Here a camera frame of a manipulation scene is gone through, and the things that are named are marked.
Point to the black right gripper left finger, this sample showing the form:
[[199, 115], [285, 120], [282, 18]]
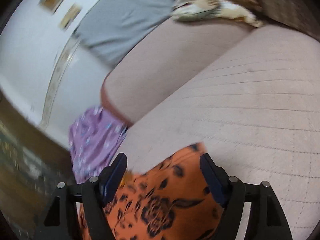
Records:
[[60, 217]]

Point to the brown striped blanket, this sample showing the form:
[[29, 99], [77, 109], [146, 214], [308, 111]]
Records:
[[301, 15]]

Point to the white ornate headboard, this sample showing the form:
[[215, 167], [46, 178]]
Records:
[[49, 72]]

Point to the grey pillow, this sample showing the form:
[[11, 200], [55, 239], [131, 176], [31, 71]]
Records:
[[112, 28]]

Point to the pink quilted bed mattress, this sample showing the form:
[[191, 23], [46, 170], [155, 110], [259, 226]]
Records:
[[256, 109]]

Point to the purple floral garment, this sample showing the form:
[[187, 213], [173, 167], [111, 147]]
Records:
[[94, 138]]

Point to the orange black floral garment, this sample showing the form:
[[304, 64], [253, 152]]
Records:
[[170, 201]]

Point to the pink bolster pillow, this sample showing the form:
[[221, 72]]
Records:
[[163, 61]]

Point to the brown glass door cabinet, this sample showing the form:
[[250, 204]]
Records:
[[31, 167]]

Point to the beige patterned crumpled cloth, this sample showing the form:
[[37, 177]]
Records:
[[198, 10]]

